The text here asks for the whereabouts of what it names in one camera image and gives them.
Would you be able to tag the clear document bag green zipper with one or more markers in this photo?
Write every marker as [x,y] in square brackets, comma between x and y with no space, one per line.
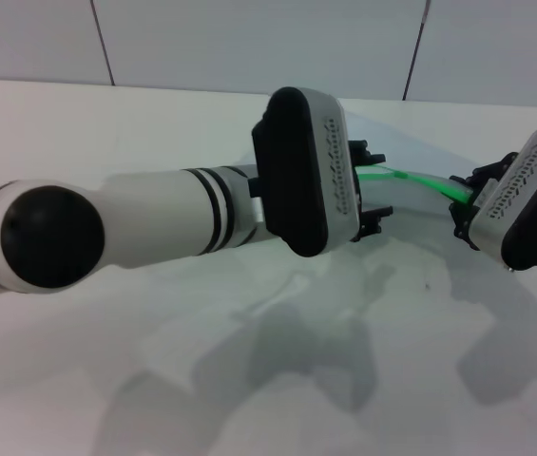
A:
[420,180]

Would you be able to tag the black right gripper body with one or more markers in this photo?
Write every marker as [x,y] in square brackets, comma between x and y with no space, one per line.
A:
[496,170]

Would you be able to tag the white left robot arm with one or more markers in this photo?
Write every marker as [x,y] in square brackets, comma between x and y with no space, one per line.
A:
[154,214]

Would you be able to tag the green zipper slider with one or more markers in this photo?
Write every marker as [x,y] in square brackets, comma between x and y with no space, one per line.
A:
[400,174]

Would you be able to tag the gray black left wrist camera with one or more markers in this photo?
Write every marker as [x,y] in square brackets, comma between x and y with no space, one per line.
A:
[296,176]

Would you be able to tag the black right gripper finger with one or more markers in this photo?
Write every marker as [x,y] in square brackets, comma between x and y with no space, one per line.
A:
[463,221]
[472,180]

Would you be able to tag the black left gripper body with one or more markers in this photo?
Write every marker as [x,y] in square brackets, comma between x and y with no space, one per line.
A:
[359,152]

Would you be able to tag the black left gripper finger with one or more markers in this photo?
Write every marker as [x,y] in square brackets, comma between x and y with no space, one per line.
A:
[375,216]
[375,159]

